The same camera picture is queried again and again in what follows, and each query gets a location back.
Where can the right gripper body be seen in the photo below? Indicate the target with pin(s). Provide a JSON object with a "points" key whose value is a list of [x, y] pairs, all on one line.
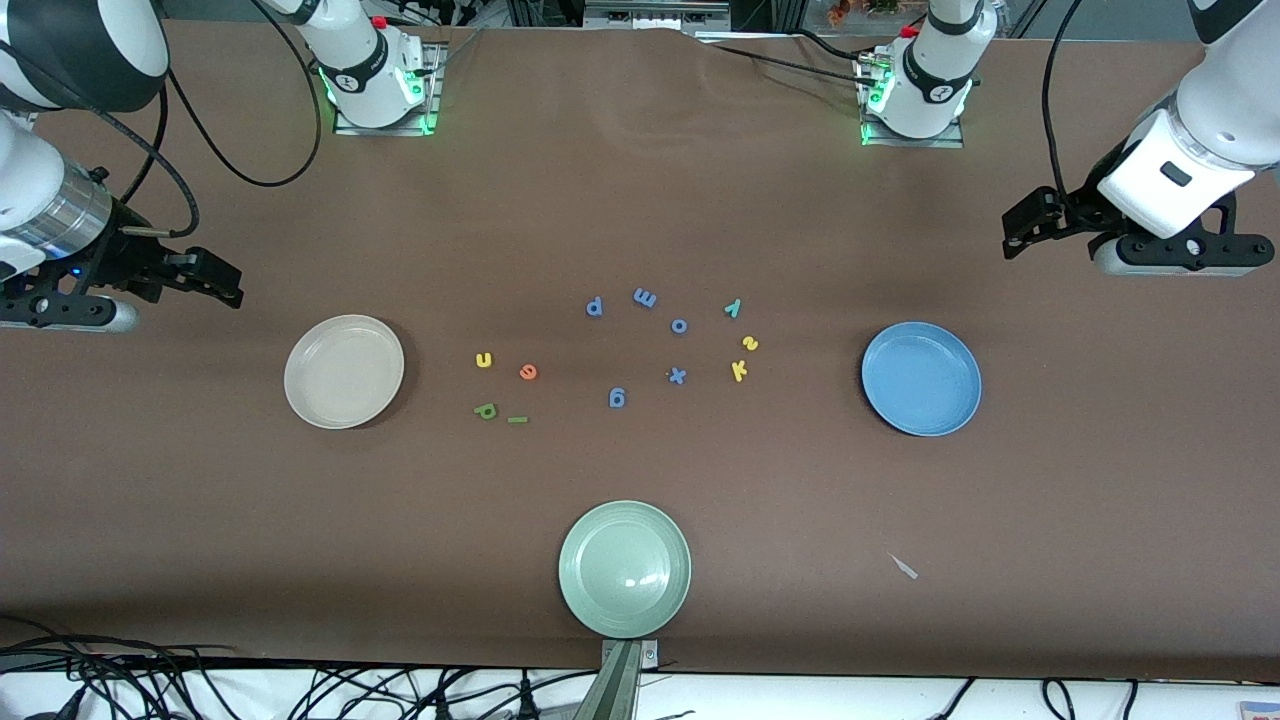
{"points": [[118, 260]]}

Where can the green letter p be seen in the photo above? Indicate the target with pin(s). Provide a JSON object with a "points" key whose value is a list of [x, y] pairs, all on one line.
{"points": [[486, 410]]}

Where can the teal letter y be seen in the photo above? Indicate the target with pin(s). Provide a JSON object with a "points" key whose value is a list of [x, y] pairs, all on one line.
{"points": [[733, 308]]}

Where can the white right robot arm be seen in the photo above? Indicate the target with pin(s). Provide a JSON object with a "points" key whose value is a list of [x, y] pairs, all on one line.
{"points": [[370, 70]]}

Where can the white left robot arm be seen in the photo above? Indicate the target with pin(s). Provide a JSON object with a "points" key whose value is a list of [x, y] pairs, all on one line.
{"points": [[935, 70]]}

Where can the beige plate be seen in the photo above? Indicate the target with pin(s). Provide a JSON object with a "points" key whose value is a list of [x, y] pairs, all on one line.
{"points": [[344, 372]]}

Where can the blue plate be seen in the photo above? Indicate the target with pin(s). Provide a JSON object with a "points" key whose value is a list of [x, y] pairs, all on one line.
{"points": [[920, 380]]}

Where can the brown table cover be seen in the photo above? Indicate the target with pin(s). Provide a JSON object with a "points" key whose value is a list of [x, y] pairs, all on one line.
{"points": [[200, 500]]}

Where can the white tape scrap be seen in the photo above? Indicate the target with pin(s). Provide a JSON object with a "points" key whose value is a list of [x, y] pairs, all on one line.
{"points": [[903, 566]]}

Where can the blue letter m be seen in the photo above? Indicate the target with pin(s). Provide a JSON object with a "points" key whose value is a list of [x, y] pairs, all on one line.
{"points": [[644, 297]]}

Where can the green plate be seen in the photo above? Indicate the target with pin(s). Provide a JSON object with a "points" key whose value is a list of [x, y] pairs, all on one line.
{"points": [[625, 570]]}

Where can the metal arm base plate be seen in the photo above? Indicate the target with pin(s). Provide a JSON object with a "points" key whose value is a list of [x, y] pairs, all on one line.
{"points": [[915, 142], [385, 130]]}

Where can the aluminium frame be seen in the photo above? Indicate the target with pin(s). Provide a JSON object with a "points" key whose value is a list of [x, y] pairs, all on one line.
{"points": [[655, 18]]}

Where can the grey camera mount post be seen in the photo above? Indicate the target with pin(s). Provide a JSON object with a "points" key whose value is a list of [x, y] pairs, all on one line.
{"points": [[620, 690]]}

